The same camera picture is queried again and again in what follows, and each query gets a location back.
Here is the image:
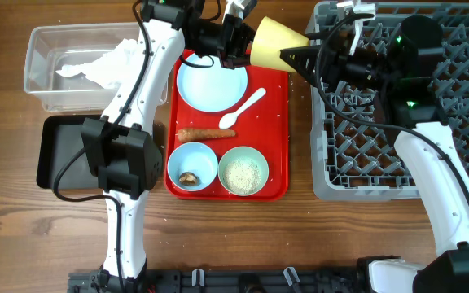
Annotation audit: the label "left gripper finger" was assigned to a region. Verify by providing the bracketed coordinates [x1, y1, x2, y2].
[222, 15, 256, 53]
[220, 55, 250, 69]

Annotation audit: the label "yellow plastic cup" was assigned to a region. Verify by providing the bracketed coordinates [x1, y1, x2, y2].
[250, 16, 309, 72]

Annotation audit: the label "light blue plate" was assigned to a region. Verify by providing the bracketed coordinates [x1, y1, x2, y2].
[177, 54, 248, 113]

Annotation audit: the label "white plastic spoon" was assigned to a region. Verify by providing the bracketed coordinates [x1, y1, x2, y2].
[218, 88, 266, 130]

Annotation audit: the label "orange carrot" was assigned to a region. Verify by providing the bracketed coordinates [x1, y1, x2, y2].
[177, 128, 236, 143]

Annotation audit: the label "white tissue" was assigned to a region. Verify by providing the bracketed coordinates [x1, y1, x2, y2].
[55, 39, 140, 90]

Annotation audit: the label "mint green bowl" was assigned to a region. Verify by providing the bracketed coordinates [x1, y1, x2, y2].
[217, 146, 270, 197]

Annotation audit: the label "light blue bowl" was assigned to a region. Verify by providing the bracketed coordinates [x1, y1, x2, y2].
[166, 142, 218, 192]

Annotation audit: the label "white rice grains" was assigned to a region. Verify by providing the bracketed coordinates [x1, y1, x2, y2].
[222, 157, 261, 195]

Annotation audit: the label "brown mushroom scrap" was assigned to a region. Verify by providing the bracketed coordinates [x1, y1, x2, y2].
[179, 172, 199, 186]

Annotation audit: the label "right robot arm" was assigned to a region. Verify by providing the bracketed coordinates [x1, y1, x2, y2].
[278, 13, 469, 292]

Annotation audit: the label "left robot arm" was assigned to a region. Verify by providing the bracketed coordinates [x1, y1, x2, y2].
[69, 0, 257, 292]

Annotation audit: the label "grey dishwasher rack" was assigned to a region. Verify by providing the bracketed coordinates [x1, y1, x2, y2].
[310, 2, 469, 201]

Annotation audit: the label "black waste tray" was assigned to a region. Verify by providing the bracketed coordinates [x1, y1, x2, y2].
[36, 115, 100, 190]

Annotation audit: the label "red serving tray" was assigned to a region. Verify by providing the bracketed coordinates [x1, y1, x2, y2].
[165, 60, 289, 202]

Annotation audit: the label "clear plastic bin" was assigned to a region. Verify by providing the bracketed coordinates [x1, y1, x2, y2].
[23, 21, 169, 113]

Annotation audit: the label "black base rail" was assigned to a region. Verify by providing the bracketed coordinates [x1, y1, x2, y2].
[67, 265, 370, 293]

